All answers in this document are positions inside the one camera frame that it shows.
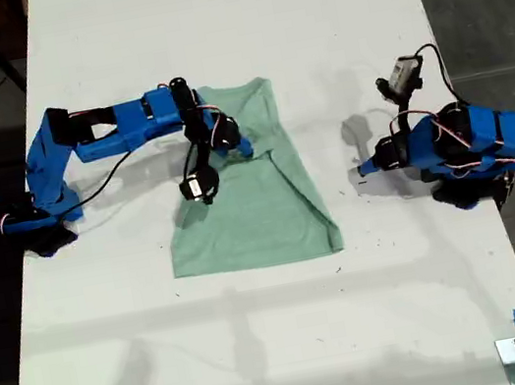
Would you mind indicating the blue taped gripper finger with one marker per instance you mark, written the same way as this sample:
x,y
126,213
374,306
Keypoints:
x,y
246,148
377,170
372,162

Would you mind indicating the pale green T-shirt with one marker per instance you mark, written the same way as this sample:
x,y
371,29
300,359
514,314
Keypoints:
x,y
253,223

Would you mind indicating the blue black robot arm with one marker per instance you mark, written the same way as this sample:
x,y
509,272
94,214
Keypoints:
x,y
139,118
501,129

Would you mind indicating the black arm camera stalk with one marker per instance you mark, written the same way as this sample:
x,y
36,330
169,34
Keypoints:
x,y
402,104
196,154

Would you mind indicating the black arm camera box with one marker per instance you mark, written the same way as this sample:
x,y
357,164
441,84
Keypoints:
x,y
194,187

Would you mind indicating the grey arm camera box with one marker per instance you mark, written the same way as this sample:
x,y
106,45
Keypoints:
x,y
403,73

